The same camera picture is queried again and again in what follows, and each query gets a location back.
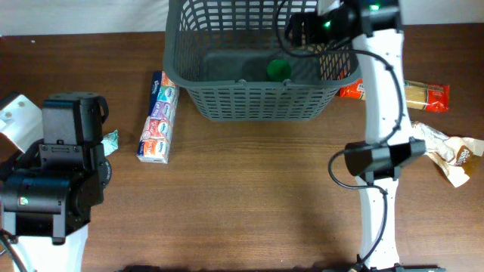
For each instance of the grey plastic lattice basket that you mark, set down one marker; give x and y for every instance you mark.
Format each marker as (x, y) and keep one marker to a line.
(219, 50)

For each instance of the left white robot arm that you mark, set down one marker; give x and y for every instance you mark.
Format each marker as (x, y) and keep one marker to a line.
(49, 186)

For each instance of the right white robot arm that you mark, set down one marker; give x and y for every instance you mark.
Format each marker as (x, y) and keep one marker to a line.
(374, 29)

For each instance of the spaghetti pack orange ends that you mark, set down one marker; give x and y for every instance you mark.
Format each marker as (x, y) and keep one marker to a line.
(419, 96)

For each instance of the Kleenex tissue multipack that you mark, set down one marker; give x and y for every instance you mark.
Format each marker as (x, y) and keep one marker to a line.
(156, 137)

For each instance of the crumpled brown white snack bag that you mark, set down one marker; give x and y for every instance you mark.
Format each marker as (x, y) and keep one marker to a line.
(458, 158)

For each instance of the small teal tissue packet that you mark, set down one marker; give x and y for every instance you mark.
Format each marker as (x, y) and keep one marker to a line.
(110, 143)

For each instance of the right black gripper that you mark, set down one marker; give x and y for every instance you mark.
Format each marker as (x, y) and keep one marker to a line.
(314, 32)

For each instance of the green lid spice jar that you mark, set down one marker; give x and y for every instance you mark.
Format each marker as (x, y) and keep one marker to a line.
(278, 70)

